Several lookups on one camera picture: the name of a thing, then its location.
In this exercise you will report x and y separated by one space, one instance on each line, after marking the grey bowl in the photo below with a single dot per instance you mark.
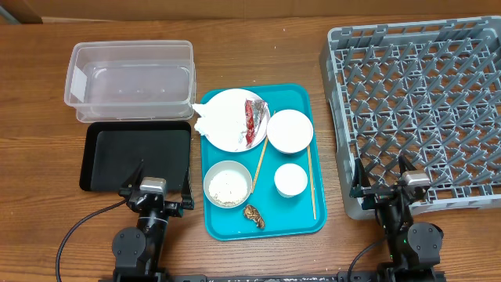
222 166

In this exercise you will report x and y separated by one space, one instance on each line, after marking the teal serving tray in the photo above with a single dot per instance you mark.
282 216

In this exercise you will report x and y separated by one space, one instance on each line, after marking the grey dish rack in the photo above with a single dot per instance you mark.
428 91

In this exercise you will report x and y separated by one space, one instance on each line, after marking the white rice pile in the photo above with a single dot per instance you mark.
228 187

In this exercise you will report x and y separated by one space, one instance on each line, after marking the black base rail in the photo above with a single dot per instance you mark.
342 276

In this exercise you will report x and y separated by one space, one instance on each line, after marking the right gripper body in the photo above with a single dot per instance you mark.
376 194

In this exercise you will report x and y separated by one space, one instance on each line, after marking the red foil wrapper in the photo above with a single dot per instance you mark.
255 111

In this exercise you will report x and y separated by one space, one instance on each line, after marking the white bowl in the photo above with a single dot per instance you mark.
290 131

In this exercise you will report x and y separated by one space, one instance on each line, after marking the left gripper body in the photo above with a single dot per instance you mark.
171 209

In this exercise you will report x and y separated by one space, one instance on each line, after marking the black tray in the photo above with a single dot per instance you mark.
114 149

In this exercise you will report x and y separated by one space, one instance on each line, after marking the left wooden chopstick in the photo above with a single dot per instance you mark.
258 169

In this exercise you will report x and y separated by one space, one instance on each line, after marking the right wooden chopstick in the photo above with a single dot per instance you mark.
311 181

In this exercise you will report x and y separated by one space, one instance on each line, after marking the brown food scrap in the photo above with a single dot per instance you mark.
251 213

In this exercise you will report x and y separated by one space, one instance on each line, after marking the white cup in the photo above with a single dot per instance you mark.
290 180

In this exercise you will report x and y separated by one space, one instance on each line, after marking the clear plastic bin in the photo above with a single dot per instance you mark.
131 80

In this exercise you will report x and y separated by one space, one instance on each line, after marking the white napkin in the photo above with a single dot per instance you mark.
221 121

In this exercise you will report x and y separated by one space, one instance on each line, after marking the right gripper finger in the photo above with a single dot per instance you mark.
360 178
404 164

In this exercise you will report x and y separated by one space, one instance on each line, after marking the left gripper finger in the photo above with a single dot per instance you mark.
186 191
134 180

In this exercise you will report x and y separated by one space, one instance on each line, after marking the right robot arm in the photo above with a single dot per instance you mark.
414 246

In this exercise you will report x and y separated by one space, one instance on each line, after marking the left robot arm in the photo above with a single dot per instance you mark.
137 249

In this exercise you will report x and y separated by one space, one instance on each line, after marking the wooden chopstick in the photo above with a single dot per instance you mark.
258 169
311 181

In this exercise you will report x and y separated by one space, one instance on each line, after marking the white plate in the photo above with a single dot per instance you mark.
244 95

